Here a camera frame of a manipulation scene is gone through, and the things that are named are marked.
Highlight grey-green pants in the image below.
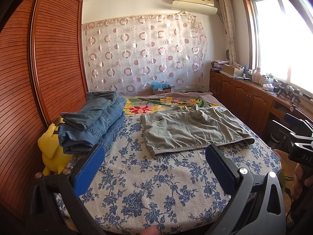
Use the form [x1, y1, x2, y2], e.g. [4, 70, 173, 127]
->
[141, 105, 255, 156]

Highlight person's right hand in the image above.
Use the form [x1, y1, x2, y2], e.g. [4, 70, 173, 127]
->
[273, 149, 312, 200]

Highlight person's left hand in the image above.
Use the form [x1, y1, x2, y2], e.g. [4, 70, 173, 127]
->
[140, 226, 160, 235]

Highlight yellow plush toy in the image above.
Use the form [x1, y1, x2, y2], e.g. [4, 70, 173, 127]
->
[38, 117, 72, 176]

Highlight bottom folded blue jeans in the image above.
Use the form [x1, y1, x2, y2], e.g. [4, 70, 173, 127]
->
[58, 112, 125, 154]

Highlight folded blue jeans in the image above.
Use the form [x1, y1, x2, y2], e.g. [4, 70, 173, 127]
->
[58, 92, 126, 154]
[58, 112, 125, 154]

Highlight middle folded blue jeans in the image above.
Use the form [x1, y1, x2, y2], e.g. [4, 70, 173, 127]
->
[58, 92, 126, 154]

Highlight wooden sideboard cabinet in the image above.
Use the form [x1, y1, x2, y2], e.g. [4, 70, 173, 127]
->
[209, 70, 313, 137]

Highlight white bottle on sideboard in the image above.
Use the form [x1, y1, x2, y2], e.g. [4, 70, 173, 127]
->
[252, 67, 261, 84]

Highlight top folded dark jeans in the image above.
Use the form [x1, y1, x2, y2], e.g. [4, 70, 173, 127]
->
[61, 91, 119, 130]

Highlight cardboard box on sideboard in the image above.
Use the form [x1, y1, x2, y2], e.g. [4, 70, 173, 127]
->
[222, 64, 244, 76]

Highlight stack of papers on sideboard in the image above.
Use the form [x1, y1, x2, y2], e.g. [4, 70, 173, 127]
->
[211, 60, 229, 71]

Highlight colourful flower blanket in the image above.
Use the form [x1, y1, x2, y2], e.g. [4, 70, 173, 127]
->
[124, 92, 223, 115]

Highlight wooden slatted wardrobe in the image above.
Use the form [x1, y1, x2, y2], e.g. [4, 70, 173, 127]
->
[1, 0, 87, 220]

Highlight circle pattern sheer curtain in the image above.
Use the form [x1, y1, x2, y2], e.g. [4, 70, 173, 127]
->
[82, 13, 207, 96]

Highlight beige side curtain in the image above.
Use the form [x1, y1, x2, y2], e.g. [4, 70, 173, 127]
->
[219, 0, 238, 65]

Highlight window with wooden frame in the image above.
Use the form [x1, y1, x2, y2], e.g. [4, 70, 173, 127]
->
[246, 0, 312, 92]

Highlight white wall air conditioner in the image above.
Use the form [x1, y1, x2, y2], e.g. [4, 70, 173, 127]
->
[172, 0, 218, 15]

